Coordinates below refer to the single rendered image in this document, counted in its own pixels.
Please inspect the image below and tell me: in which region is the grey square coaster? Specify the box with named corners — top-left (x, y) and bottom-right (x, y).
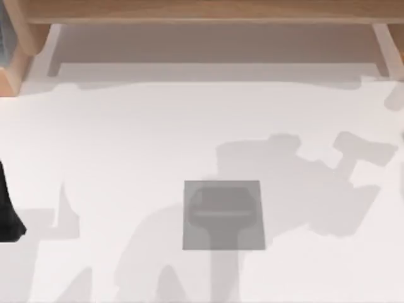
top-left (182, 179), bottom-right (266, 251)

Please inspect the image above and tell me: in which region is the wooden shelf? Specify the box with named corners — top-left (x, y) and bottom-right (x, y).
top-left (6, 0), bottom-right (404, 80)

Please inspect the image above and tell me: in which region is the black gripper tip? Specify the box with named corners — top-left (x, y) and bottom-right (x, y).
top-left (0, 160), bottom-right (27, 244)

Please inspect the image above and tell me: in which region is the wooden cabinet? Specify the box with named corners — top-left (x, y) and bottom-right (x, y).
top-left (0, 0), bottom-right (51, 97)

